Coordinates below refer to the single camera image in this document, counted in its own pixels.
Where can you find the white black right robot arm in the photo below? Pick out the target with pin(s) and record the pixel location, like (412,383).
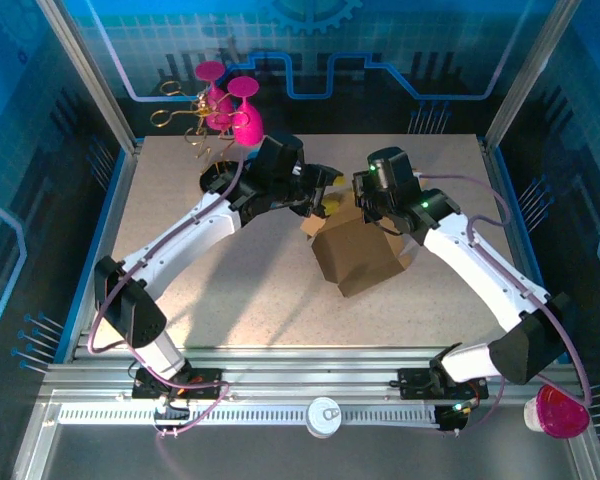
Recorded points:
(460,255)

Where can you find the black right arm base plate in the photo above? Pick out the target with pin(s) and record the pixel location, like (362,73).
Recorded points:
(415,385)

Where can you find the brown cardboard paper box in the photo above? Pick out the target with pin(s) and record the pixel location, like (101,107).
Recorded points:
(355,255)

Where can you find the white cup with pink lid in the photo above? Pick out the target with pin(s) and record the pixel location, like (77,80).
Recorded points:
(560,412)

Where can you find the pink wine glass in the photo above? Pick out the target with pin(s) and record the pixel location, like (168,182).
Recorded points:
(214,117)
(247,129)

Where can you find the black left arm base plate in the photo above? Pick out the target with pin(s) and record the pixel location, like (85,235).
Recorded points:
(205,382)

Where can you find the black controller board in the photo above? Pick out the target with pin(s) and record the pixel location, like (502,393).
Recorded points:
(452,417)

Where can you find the aluminium frame rail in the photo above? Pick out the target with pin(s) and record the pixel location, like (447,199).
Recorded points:
(300,372)

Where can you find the aluminium frame post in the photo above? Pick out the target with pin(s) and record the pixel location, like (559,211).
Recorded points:
(525,70)
(90,80)

